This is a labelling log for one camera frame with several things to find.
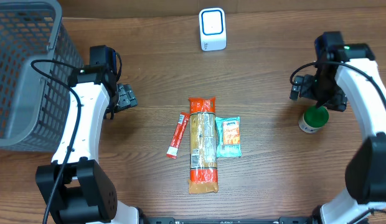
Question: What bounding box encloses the long spaghetti packet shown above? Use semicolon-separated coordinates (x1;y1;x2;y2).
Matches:
189;97;219;194

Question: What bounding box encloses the grey plastic shopping basket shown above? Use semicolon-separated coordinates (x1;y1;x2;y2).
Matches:
0;0;83;152

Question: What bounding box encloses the red snack packet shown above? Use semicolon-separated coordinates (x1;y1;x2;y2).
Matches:
166;112;190;159

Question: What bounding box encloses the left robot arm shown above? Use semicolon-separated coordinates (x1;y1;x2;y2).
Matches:
35;45;147;223

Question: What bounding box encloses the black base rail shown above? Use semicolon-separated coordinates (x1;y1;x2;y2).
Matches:
140;217;317;224

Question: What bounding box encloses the white barcode scanner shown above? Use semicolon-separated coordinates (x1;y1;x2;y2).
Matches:
199;7;227;52

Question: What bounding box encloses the green lidded jar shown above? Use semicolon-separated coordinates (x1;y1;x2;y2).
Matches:
298;106;329;134

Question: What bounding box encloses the teal tissue packet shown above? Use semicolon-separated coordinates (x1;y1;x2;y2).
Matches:
215;116;242;157

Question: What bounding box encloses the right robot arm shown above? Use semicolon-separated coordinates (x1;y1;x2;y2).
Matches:
289;31;386;224

